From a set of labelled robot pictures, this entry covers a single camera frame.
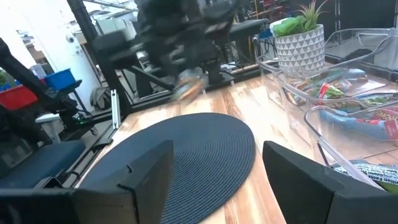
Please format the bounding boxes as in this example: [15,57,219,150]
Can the red storage bin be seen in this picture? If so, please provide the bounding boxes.
[0,83,40,110]

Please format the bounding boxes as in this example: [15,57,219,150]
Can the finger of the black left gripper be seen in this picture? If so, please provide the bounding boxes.
[195,60,215,82]
[161,67,183,86]

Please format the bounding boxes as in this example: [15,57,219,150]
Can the black aluminium rig frame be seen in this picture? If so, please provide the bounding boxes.
[65,0,175,118]

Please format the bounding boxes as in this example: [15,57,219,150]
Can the round dark woven placemat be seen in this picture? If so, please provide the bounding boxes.
[80,112,256,224]

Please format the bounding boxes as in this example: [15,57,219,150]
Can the black desk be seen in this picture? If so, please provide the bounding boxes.
[93,18,270,63]

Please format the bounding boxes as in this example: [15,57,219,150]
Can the blue seat cushion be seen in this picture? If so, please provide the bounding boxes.
[0,139,87,189]

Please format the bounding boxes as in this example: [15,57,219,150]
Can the blue storage bin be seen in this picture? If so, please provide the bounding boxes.
[44,68,77,91]

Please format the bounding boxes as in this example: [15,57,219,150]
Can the grey bag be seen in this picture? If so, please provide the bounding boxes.
[90,86,111,110]

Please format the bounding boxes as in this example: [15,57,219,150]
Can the clear plastic bin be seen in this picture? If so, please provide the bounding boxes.
[303,93,398,190]
[275,67,398,147]
[254,27,398,110]

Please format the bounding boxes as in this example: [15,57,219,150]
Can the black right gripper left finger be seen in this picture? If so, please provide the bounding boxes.
[0,139,174,224]

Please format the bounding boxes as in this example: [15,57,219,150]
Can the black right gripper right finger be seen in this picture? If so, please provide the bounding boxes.
[262,140,398,224]

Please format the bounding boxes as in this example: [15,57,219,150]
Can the silver aluminium extrusion piece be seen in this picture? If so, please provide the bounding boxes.
[111,89,121,130]

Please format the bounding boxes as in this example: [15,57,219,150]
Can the potted plant triangle-pattern pot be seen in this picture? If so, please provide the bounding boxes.
[272,0,327,72]

